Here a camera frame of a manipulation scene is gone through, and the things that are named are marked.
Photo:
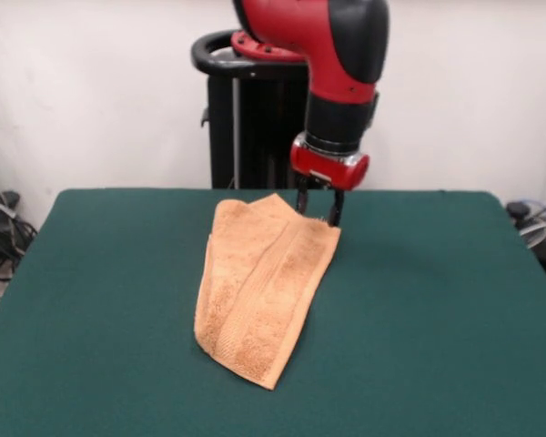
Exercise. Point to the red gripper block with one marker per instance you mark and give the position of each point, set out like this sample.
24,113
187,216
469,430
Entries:
332,168

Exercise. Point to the tan terry towel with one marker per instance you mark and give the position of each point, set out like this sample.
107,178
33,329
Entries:
259,291

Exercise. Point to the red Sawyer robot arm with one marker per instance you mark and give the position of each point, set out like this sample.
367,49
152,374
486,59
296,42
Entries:
327,45

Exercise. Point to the black power adapter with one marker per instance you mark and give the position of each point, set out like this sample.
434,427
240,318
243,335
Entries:
10,198
518,208

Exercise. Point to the dark green table cloth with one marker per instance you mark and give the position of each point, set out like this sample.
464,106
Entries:
95,296

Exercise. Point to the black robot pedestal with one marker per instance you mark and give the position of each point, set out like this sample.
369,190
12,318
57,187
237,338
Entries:
264,127

